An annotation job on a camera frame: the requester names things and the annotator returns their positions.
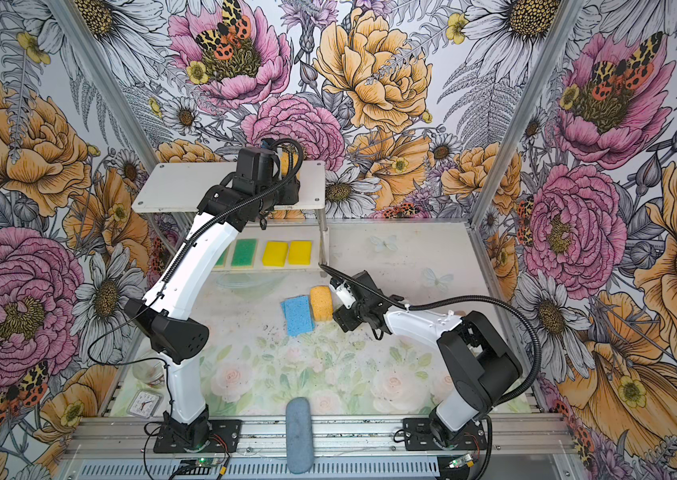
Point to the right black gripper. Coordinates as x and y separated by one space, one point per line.
343 320

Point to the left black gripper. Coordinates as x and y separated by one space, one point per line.
289 196

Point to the green yellow sponge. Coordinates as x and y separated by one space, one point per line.
244 253
222 259

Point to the orange cellulose sponge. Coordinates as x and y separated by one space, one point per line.
289 159

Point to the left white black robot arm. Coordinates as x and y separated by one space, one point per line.
163 315

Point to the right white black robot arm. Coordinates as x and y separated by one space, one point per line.
481 365

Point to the white two-tier metal shelf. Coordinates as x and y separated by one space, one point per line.
182 187

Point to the blue cellulose sponge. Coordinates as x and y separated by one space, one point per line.
298 314

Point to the grey oval pad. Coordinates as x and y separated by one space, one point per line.
299 436

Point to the clear glass bowl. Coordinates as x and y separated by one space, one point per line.
149 371

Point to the green circuit board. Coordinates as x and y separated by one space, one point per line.
201 467

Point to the small white alarm clock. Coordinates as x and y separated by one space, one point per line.
145 403

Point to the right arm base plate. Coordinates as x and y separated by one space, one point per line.
428 434

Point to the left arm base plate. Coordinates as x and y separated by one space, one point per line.
202 436

